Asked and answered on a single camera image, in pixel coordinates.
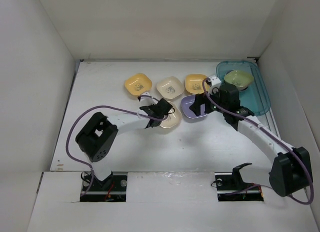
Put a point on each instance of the teal plastic bin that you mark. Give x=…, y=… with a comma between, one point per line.
x=255, y=97

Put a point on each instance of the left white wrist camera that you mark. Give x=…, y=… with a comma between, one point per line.
x=145, y=99

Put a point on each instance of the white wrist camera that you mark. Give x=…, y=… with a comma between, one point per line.
x=213, y=82
x=145, y=99

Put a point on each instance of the cream panda plate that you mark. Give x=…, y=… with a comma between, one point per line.
x=170, y=87
x=175, y=118

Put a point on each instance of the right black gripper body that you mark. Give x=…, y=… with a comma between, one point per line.
x=216, y=97

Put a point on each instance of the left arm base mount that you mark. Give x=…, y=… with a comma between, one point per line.
x=111, y=190

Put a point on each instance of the purple panda plate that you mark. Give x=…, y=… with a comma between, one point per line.
x=189, y=115

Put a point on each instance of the yellow panda plate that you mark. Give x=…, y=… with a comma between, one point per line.
x=193, y=83
x=138, y=84

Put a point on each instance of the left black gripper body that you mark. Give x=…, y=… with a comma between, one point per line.
x=150, y=106

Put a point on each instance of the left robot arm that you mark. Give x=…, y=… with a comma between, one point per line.
x=96, y=137

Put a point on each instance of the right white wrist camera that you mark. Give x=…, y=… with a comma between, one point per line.
x=213, y=82

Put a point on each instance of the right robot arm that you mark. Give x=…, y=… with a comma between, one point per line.
x=291, y=167

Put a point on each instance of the green plate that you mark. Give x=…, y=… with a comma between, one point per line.
x=241, y=79

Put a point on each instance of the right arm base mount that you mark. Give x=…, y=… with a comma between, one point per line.
x=231, y=187

